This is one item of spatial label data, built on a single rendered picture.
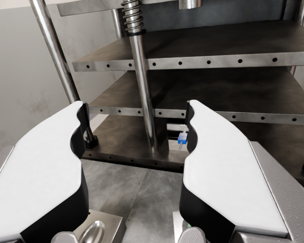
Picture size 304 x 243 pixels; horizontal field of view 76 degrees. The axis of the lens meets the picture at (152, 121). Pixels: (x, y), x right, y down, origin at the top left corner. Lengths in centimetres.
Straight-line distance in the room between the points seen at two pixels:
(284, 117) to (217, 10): 93
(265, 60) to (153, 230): 75
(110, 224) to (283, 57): 85
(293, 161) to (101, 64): 101
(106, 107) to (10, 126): 154
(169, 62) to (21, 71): 192
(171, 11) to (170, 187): 124
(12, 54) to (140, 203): 204
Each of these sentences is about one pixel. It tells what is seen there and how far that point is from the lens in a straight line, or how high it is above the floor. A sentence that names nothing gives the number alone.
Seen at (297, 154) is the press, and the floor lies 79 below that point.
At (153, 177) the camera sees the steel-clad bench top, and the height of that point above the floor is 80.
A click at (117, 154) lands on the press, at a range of 115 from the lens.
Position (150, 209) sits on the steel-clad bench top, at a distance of 86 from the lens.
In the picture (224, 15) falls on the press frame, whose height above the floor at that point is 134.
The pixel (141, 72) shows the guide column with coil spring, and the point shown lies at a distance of 87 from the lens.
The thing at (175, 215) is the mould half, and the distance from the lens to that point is 70.
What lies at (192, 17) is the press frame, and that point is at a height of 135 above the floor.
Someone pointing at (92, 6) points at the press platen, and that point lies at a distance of 99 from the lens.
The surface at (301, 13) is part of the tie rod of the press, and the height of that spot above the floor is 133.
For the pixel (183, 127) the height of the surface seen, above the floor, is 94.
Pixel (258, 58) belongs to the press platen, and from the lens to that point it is 85.
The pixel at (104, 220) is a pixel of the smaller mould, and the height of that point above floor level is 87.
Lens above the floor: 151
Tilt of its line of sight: 32 degrees down
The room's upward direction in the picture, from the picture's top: 9 degrees counter-clockwise
